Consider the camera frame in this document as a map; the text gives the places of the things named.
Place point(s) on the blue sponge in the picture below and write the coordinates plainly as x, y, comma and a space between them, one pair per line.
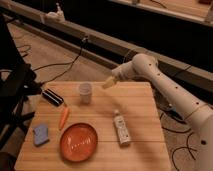
40, 134

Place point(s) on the black office chair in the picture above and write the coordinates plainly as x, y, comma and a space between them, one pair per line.
17, 81

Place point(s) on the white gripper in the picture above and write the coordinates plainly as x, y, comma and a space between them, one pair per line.
120, 73

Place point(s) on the orange ceramic bowl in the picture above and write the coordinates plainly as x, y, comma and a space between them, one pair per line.
78, 142

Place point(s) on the translucent plastic cup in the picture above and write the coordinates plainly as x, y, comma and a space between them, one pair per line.
85, 92

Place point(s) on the black rectangular box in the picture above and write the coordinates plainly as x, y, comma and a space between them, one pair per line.
52, 97

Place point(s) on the long wooden ledge rail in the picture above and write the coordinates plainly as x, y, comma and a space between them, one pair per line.
193, 75

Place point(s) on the white object on ledge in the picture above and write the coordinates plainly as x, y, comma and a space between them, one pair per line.
58, 15

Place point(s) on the white tube bottle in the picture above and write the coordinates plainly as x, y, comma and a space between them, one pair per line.
121, 129

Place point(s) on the orange carrot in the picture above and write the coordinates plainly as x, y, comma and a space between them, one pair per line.
64, 116

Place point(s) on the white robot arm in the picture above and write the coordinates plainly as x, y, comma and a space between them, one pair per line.
196, 113

